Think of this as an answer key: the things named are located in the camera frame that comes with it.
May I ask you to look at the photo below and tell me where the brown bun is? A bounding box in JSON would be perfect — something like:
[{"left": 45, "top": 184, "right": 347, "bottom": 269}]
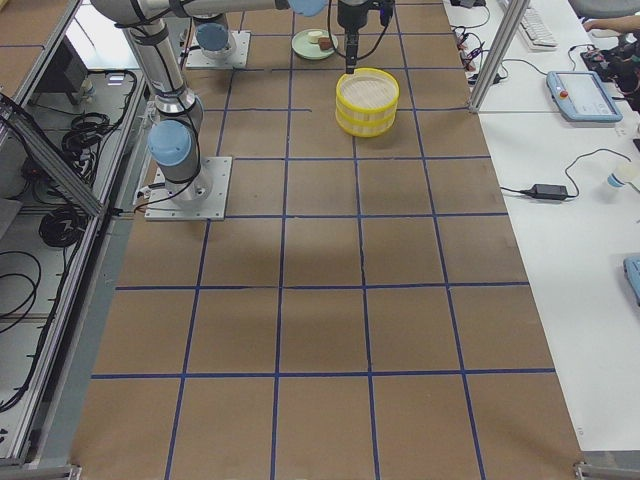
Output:
[{"left": 318, "top": 36, "right": 335, "bottom": 51}]

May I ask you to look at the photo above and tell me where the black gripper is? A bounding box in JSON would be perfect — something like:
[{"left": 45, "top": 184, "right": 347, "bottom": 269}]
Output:
[{"left": 337, "top": 0, "right": 393, "bottom": 74}]

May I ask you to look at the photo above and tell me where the black power adapter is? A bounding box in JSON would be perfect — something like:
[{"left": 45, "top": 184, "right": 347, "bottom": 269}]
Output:
[{"left": 520, "top": 184, "right": 570, "bottom": 201}]

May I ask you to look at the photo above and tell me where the white steamed bun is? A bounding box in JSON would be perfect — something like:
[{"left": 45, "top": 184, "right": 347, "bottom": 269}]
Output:
[{"left": 307, "top": 30, "right": 323, "bottom": 44}]

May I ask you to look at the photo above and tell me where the blue teach pendant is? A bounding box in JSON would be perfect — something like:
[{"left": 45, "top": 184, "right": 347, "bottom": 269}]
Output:
[{"left": 546, "top": 71, "right": 623, "bottom": 123}]

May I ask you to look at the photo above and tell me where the paper cup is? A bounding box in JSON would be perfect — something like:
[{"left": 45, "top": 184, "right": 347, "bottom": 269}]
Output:
[{"left": 604, "top": 163, "right": 639, "bottom": 203}]

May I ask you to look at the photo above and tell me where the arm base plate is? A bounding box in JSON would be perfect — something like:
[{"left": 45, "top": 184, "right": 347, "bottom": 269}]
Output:
[
  {"left": 144, "top": 157, "right": 233, "bottom": 221},
  {"left": 186, "top": 30, "right": 251, "bottom": 70}
]

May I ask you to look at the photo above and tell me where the aluminium frame post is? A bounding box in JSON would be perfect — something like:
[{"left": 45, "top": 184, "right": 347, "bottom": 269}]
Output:
[{"left": 468, "top": 0, "right": 529, "bottom": 113}]

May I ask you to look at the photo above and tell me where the white keyboard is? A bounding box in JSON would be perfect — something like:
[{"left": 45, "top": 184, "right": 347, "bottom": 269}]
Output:
[{"left": 519, "top": 7, "right": 558, "bottom": 51}]

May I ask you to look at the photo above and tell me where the light green plate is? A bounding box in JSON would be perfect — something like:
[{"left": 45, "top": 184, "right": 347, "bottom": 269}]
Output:
[{"left": 291, "top": 28, "right": 339, "bottom": 60}]

